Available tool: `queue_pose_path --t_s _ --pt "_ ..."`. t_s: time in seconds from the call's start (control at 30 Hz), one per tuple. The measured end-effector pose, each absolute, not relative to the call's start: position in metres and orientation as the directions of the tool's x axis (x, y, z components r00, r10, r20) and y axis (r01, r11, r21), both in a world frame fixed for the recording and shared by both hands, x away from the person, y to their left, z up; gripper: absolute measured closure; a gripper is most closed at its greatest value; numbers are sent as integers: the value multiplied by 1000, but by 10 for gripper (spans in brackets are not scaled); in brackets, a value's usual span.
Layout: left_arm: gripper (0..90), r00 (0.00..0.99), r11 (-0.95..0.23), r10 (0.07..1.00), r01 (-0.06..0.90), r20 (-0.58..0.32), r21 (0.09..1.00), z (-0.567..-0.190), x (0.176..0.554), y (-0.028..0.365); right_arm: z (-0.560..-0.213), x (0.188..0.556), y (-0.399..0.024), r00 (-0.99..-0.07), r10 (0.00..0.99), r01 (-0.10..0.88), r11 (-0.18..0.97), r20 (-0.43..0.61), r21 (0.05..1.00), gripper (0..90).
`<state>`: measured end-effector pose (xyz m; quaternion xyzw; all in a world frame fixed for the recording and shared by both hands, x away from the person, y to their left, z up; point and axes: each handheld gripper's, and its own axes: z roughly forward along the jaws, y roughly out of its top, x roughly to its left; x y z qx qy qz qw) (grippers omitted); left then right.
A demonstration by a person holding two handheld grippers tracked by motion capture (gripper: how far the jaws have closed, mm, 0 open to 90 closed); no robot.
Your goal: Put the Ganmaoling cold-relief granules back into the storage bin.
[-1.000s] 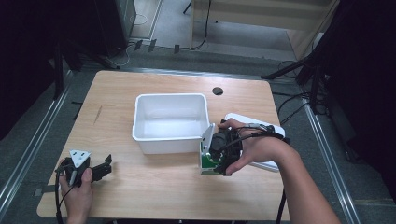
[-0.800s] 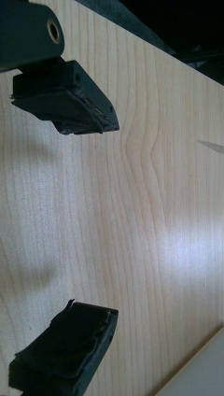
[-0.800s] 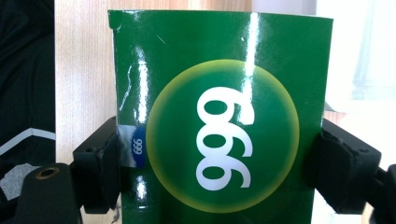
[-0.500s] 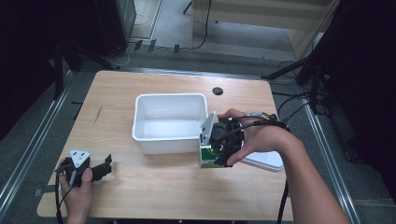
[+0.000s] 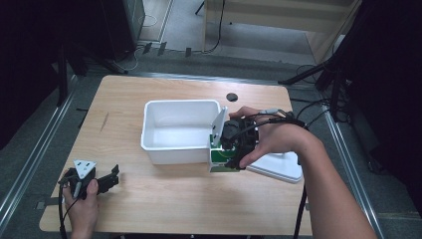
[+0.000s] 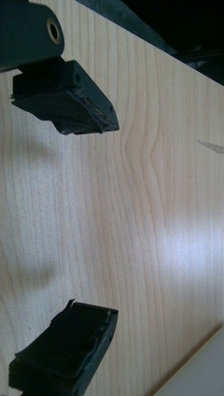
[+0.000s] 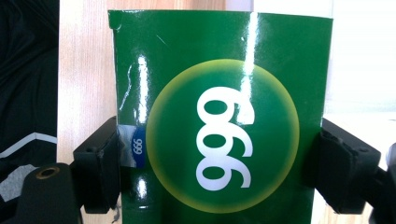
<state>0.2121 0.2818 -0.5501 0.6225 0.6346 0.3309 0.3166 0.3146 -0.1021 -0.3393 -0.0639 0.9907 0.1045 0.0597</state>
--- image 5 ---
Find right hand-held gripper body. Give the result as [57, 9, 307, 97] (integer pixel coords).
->
[210, 106, 260, 161]

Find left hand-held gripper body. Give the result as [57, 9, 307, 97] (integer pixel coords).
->
[58, 159, 101, 200]

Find green and white carton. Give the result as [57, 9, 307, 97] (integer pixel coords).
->
[208, 133, 247, 174]

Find white lid with black handle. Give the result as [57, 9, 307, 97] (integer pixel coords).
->
[246, 151, 304, 184]

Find white plastic storage box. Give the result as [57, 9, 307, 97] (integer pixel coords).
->
[140, 99, 223, 166]

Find person's left hand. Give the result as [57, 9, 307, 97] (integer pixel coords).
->
[62, 178, 100, 234]

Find person's right hand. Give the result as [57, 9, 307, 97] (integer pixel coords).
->
[228, 106, 319, 169]

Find black metal stand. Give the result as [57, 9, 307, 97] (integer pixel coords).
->
[55, 41, 129, 108]

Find black tripod stand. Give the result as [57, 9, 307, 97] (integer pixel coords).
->
[278, 54, 353, 123]

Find dark curtain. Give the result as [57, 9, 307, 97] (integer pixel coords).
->
[0, 0, 73, 151]
[342, 0, 422, 218]

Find light wooden furniture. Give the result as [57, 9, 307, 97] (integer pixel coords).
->
[200, 0, 363, 65]

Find dark cabinet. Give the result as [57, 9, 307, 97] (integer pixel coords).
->
[99, 0, 147, 62]

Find left hand-held gripper cable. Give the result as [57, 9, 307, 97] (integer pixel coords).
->
[57, 183, 80, 239]

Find hand-held gripper cable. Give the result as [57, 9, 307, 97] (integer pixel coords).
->
[57, 183, 80, 239]
[236, 107, 309, 239]

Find metal floor rail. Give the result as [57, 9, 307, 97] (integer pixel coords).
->
[320, 105, 386, 239]
[0, 75, 81, 227]
[131, 71, 284, 87]

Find right hand-held gripper cable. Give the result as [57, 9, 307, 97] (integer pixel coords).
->
[236, 107, 309, 239]

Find black floor cables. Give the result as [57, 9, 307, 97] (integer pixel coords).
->
[289, 63, 351, 135]

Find black hanging cable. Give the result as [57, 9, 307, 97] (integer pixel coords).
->
[201, 0, 227, 55]

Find white floor cable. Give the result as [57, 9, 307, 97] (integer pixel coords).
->
[111, 45, 144, 73]

